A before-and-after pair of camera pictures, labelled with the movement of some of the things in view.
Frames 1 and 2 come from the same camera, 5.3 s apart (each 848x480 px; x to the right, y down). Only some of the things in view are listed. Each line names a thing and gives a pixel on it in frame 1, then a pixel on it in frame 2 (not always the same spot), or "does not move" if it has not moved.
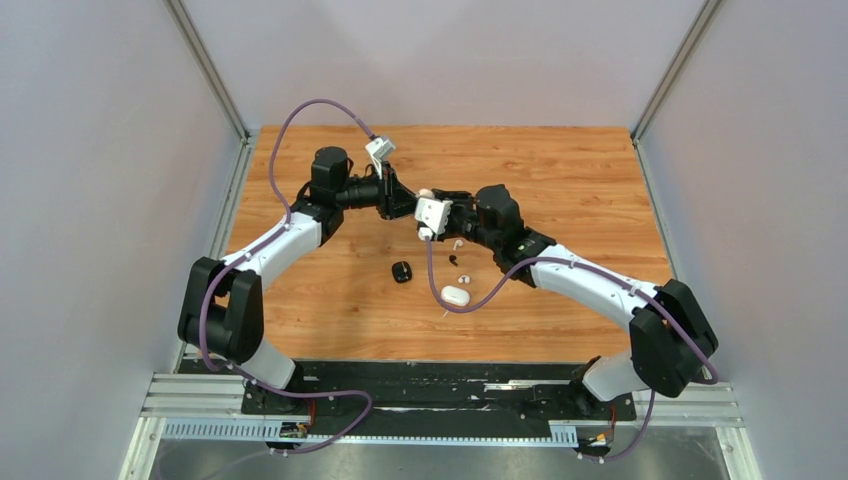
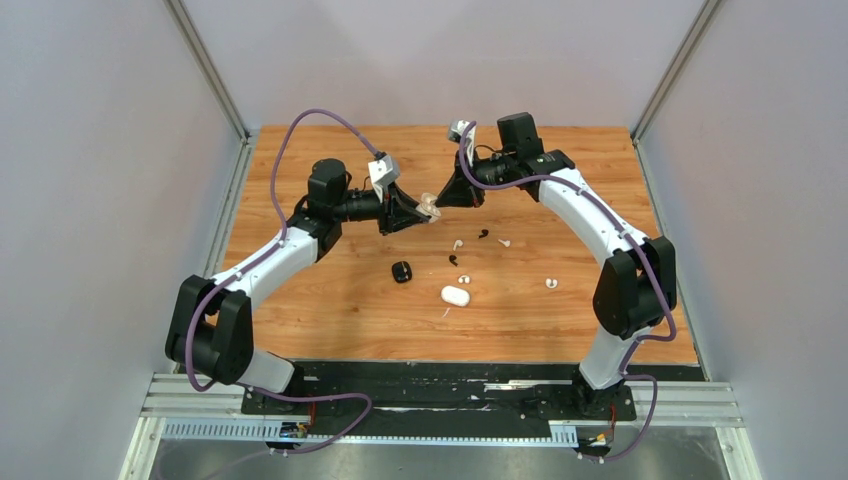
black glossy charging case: [402, 271] does not move
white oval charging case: [455, 295] does not move
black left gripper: [395, 199] to [398, 212]
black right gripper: [459, 200] to [460, 191]
